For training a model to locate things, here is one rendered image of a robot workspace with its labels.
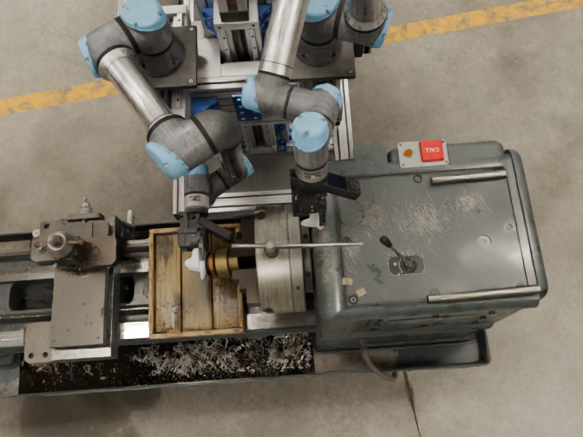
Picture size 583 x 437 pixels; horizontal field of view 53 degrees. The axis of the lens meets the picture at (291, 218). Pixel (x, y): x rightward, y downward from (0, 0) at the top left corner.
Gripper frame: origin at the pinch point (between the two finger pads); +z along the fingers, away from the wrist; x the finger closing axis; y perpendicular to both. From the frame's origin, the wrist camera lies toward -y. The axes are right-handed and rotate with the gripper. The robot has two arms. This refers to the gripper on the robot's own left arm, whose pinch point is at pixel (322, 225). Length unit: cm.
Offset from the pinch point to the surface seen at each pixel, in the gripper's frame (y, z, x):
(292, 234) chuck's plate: 7.8, 8.0, -3.5
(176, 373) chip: 55, 82, 1
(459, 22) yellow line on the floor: -89, 75, -188
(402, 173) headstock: -23.2, 1.5, -16.4
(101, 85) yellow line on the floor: 108, 82, -167
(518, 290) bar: -47, 11, 17
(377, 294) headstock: -12.7, 12.1, 14.3
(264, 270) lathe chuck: 16.1, 12.1, 4.5
